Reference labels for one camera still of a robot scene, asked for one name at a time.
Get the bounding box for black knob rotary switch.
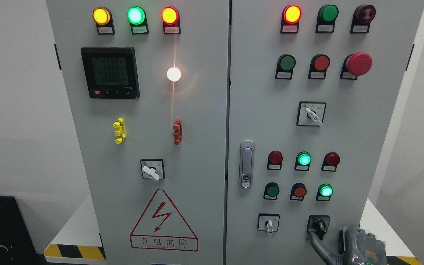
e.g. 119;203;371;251
307;215;331;240

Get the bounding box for red terminal connector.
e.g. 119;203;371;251
172;119;183;145

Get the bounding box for dark red indicator left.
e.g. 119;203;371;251
266;151;283;170

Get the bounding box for dark red indicator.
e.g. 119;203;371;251
321;152;340;172
266;151;283;170

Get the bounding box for white lit indicator light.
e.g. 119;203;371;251
166;67;182;82

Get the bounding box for grey left cabinet door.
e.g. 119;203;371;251
46;0;230;265

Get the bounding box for grey cabinet door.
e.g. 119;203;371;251
226;0;424;265
46;0;230;265

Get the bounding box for green push button lower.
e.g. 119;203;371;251
264;182;280;200

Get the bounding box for green push button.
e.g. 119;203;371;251
275;54;296;80
264;182;280;200

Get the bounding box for yellow terminal connector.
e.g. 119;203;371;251
113;117;126;144

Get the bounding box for green lit indicator middle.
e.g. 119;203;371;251
294;151;312;171

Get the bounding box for green push button upper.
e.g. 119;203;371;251
275;54;296;80

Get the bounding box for red push button lower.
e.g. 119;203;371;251
290;183;307;201

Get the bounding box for red push button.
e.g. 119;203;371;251
290;183;307;201
308;54;331;80

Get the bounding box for red electrical hazard sticker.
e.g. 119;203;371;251
130;188;199;252

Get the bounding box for grey right cabinet door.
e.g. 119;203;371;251
226;0;424;265

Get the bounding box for black digital power meter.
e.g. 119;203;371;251
81;47;140;99

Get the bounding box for dark red indicator right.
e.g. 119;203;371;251
321;152;340;172

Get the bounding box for red-rimmed lit indicator light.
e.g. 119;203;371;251
160;6;181;35

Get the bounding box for green lit button lower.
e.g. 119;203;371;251
316;183;333;201

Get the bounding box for red push button upper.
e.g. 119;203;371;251
308;54;331;80

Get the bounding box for green lit indicator light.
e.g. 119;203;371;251
127;6;149;35

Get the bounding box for red-rimmed lit light right door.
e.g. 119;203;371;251
280;5;302;34

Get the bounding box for red emergency stop button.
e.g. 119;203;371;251
340;52;372;80

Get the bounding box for yellow indicator light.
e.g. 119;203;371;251
92;7;116;35

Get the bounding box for green unlit indicator top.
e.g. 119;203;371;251
316;4;339;33

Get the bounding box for white platform with hazard stripes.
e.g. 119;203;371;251
41;195;421;265

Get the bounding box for dark red buzzer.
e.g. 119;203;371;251
350;4;376;33

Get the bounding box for black box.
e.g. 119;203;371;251
0;196;40;265

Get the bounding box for silver door handle lock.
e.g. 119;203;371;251
239;140;255;188

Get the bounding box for white-handled selector switch left door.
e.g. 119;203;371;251
140;158;165;182

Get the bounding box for white-handled selector switch upper right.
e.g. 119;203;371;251
296;101;326;127

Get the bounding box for white-handled selector switch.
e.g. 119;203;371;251
257;213;280;236
296;101;326;127

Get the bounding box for white-handled selector switch lower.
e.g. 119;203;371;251
257;213;280;236

